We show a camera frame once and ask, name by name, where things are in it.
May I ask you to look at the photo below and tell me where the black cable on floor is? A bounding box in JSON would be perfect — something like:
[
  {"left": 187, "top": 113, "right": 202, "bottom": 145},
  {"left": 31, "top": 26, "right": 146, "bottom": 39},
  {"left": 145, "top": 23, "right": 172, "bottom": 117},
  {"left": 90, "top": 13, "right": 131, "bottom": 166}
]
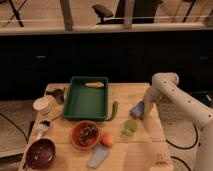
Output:
[{"left": 165, "top": 119, "right": 200, "bottom": 171}]

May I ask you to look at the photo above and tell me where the blue grey sponge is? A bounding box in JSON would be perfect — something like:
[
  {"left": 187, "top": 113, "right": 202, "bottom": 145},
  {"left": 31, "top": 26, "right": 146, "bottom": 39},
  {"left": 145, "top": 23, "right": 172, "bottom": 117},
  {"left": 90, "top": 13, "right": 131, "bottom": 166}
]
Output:
[{"left": 130, "top": 101, "right": 144, "bottom": 119}]

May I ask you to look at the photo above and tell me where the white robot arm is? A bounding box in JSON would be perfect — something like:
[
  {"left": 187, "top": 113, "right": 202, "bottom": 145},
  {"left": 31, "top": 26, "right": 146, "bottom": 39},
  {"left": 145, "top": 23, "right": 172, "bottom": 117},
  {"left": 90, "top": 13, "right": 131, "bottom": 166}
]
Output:
[{"left": 143, "top": 72, "right": 213, "bottom": 171}]

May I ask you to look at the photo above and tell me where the yellow corn cob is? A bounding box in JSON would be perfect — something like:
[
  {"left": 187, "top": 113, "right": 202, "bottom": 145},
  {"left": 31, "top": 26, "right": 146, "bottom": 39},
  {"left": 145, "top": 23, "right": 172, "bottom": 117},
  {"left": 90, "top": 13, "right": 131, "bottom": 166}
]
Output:
[{"left": 85, "top": 82, "right": 104, "bottom": 88}]

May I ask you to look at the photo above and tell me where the green plastic tray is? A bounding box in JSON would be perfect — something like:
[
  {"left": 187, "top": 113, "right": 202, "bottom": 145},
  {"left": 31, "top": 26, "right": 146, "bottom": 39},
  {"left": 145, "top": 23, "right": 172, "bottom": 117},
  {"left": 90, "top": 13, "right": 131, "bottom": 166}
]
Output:
[{"left": 62, "top": 76, "right": 108, "bottom": 121}]

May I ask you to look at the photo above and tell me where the white cup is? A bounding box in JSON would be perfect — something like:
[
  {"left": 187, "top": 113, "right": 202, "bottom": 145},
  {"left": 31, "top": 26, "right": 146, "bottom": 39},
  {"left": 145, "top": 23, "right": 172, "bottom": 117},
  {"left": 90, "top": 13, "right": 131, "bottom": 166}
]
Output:
[{"left": 33, "top": 97, "right": 50, "bottom": 115}]

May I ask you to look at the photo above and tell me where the white brush with black bristles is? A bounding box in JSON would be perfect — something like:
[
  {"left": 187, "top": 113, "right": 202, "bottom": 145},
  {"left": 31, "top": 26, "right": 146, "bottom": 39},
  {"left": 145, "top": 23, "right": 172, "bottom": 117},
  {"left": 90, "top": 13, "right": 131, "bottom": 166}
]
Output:
[{"left": 36, "top": 120, "right": 50, "bottom": 140}]

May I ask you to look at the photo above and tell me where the orange fruit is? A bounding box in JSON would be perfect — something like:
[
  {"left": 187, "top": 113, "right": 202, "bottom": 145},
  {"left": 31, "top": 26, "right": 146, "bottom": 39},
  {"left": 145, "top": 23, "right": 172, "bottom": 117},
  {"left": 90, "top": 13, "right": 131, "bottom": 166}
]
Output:
[{"left": 101, "top": 133, "right": 113, "bottom": 147}]

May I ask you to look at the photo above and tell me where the black cable left floor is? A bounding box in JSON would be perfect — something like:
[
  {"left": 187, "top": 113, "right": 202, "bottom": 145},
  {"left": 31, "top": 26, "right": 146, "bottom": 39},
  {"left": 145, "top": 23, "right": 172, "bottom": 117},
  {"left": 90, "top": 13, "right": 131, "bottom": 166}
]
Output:
[{"left": 0, "top": 112, "right": 30, "bottom": 144}]

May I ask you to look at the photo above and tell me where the black office chair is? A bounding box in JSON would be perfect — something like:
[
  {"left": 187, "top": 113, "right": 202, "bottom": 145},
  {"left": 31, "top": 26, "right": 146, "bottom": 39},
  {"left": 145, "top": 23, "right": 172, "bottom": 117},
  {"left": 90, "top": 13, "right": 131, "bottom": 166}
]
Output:
[{"left": 92, "top": 0, "right": 159, "bottom": 25}]

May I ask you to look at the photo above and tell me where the dark purple bowl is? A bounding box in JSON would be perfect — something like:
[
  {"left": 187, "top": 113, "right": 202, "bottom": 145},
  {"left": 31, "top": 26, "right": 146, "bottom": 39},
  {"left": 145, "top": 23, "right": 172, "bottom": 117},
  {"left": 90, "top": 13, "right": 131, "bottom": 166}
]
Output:
[{"left": 25, "top": 139, "right": 56, "bottom": 169}]

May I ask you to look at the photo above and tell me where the orange bowl with grapes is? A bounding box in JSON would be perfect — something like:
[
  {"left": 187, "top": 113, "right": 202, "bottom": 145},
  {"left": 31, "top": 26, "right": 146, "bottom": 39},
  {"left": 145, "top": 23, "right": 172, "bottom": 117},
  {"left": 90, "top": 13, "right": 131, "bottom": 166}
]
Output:
[{"left": 70, "top": 120, "right": 101, "bottom": 151}]

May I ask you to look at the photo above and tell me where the green plastic cup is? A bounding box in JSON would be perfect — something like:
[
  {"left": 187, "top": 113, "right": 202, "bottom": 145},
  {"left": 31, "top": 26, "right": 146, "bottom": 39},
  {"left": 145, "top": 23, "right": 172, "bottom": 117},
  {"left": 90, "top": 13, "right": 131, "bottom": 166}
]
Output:
[{"left": 122, "top": 120, "right": 138, "bottom": 136}]

